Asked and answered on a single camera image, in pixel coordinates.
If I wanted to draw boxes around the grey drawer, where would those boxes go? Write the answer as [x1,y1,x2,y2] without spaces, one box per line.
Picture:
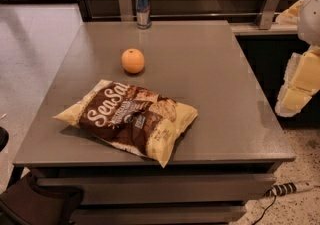
[38,174,275,205]
[71,206,246,225]

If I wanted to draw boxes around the white power strip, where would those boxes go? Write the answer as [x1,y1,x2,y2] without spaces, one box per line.
[264,181,314,197]

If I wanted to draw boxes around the metal bracket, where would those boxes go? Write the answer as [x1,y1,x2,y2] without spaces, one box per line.
[118,0,133,21]
[256,0,280,30]

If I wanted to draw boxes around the lower grey drawer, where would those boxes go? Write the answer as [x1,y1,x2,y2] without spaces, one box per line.
[71,206,246,225]

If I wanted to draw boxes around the redbull can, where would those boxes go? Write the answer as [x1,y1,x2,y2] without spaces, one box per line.
[135,0,151,29]

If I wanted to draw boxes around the dark brown chair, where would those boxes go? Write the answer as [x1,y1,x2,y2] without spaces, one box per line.
[0,173,83,225]

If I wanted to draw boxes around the left metal bracket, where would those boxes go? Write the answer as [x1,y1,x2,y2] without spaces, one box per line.
[118,0,133,21]

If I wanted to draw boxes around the right metal bracket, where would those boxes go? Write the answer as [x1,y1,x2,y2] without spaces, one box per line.
[256,0,280,30]

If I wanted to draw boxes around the brown yellow chip bag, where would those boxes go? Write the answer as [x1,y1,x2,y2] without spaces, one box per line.
[55,80,198,166]

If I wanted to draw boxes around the horizontal metal rail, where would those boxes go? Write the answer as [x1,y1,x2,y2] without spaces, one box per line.
[89,11,281,20]

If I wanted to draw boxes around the upper grey drawer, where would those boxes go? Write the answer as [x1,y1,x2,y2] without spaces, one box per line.
[38,174,275,205]

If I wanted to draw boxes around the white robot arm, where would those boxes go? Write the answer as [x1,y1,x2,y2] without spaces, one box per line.
[275,0,320,117]

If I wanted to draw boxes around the orange fruit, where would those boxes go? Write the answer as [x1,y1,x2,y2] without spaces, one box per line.
[121,48,145,74]

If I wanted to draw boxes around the black cable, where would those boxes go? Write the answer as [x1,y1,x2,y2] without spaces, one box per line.
[251,194,278,225]

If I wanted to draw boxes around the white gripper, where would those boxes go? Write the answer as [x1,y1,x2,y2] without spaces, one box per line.
[274,48,320,117]

